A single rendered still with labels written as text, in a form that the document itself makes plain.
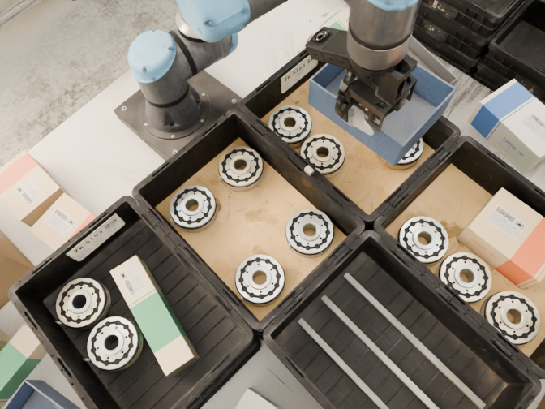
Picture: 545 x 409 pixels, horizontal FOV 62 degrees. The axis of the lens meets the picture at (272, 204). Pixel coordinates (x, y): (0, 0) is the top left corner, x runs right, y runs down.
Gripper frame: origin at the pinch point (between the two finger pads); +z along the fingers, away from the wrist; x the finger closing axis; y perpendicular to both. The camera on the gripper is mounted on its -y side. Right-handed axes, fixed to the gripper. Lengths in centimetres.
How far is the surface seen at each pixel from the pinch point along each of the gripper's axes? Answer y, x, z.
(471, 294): 35.4, -3.1, 25.6
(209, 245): -11.0, -32.5, 26.1
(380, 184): 6.6, 4.3, 29.3
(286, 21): -51, 32, 45
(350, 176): 0.3, 1.2, 29.1
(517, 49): 1, 99, 83
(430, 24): -29, 84, 78
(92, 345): -12, -62, 20
